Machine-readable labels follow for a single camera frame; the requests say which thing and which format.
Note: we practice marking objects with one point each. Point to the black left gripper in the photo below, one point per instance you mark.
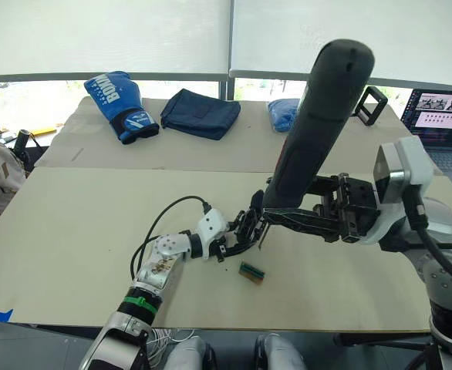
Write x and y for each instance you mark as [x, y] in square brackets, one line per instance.
[221, 246]

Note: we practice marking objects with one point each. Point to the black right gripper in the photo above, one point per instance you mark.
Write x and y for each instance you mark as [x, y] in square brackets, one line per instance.
[359, 210]

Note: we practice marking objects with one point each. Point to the black gripper body part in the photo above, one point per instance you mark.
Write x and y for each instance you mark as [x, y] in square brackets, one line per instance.
[250, 226]

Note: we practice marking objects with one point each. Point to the dark grey electric screwdriver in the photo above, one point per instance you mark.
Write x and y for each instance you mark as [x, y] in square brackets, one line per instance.
[326, 115]

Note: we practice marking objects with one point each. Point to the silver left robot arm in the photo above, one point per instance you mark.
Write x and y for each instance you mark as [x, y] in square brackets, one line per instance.
[164, 246]

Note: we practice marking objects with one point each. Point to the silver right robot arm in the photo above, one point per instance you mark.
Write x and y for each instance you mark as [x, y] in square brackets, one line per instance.
[442, 285]

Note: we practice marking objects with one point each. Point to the small green brown finger piece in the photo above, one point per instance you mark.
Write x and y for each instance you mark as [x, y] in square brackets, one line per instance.
[252, 273]

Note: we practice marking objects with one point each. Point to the blue plastic bag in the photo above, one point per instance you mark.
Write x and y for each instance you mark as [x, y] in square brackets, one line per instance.
[282, 113]

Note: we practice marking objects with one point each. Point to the silver rounded robot leg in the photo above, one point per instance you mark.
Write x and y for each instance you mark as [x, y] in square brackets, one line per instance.
[280, 352]
[189, 354]

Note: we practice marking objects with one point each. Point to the navy fabric pouch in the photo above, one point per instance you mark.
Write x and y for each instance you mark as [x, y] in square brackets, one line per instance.
[201, 113]

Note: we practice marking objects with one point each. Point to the open grey laptop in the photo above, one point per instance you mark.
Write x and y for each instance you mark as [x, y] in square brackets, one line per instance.
[442, 127]

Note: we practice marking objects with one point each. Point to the beige cardboard sheet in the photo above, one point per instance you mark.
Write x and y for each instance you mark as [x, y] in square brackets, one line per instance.
[75, 250]

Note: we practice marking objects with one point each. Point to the white roller blind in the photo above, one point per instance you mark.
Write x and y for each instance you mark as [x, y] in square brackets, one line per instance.
[102, 34]
[272, 34]

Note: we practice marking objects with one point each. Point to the blue boxing glove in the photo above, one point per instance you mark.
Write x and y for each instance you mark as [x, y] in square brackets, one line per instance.
[118, 104]

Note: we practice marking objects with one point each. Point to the yellow flat object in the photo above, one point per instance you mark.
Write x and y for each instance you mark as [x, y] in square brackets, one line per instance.
[42, 131]

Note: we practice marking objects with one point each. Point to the black cylindrical bottle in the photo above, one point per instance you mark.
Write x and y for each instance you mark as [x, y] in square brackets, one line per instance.
[21, 142]

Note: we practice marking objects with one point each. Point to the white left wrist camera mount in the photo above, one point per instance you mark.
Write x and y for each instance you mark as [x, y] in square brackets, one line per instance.
[210, 225]

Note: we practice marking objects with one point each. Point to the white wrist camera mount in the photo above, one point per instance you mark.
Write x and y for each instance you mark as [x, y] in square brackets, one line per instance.
[210, 225]
[413, 162]

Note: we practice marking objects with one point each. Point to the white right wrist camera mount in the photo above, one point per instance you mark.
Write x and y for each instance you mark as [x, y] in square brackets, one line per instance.
[413, 162]

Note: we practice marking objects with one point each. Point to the black square frame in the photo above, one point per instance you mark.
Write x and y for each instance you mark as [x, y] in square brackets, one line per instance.
[378, 98]

